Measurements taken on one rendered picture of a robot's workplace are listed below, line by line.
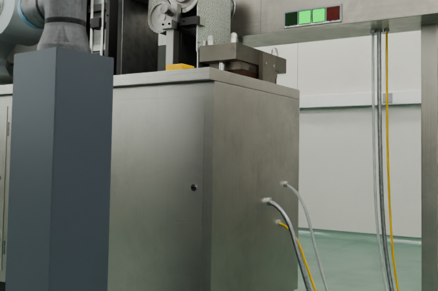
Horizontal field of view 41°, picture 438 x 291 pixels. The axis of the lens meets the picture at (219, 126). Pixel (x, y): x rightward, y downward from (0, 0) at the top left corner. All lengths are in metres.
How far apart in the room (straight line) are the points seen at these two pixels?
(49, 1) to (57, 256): 0.70
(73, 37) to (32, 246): 0.58
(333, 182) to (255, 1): 2.54
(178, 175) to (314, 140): 3.04
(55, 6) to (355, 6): 1.15
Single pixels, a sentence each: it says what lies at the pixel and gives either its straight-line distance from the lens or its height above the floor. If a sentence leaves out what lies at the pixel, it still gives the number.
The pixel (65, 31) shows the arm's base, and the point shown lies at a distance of 1.68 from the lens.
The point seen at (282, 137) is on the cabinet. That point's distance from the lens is 2.24.
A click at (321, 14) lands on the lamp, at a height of 1.19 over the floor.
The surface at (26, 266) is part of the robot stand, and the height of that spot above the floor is 0.32.
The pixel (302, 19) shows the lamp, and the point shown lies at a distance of 2.39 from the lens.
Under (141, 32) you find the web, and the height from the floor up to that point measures 1.16.
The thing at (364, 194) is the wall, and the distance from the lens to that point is 4.70.
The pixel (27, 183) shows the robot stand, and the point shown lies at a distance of 1.66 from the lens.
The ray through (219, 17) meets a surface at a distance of 2.38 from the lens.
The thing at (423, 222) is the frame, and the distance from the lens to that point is 2.35.
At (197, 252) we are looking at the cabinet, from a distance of 1.88.
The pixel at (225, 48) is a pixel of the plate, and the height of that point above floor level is 1.01.
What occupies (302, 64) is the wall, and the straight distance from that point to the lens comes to 4.97.
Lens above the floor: 0.61
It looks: 3 degrees up
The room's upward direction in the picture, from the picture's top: 1 degrees clockwise
